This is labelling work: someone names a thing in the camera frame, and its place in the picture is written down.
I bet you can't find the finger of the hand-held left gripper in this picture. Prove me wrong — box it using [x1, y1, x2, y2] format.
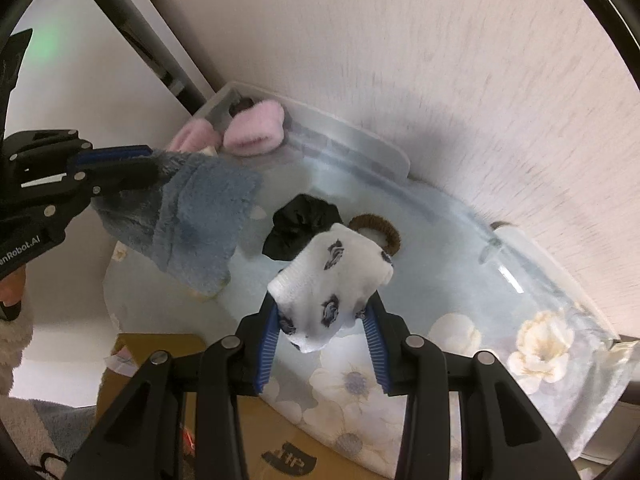
[44, 162, 160, 232]
[66, 144, 157, 182]

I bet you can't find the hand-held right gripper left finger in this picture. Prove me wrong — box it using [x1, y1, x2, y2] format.
[62, 297, 282, 480]

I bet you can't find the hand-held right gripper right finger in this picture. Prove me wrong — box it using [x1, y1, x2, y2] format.
[360, 294, 571, 480]

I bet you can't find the white printed sock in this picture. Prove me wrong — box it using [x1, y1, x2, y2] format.
[266, 223, 396, 354]

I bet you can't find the grey-blue fluffy sock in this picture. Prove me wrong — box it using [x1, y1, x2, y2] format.
[92, 149, 264, 297]

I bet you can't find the clear plastic storage box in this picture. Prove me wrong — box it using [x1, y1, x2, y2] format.
[102, 81, 640, 461]

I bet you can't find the person's left forearm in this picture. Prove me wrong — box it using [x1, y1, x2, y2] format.
[0, 307, 37, 403]

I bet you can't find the person's left hand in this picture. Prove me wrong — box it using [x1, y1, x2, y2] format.
[0, 264, 28, 313]

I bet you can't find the pink fluffy sock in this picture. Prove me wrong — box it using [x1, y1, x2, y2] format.
[222, 100, 287, 156]
[167, 120, 224, 157]

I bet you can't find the cardboard box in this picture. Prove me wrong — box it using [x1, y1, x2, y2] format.
[95, 332, 393, 480]

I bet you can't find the black scrunchie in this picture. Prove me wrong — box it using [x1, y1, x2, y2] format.
[262, 193, 346, 261]

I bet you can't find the grey fleece clothing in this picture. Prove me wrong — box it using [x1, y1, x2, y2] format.
[0, 397, 97, 480]

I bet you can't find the brown hair tie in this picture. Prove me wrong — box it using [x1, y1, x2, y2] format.
[347, 214, 402, 257]

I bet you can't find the dark metal frame post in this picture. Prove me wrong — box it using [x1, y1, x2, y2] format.
[65, 0, 207, 107]

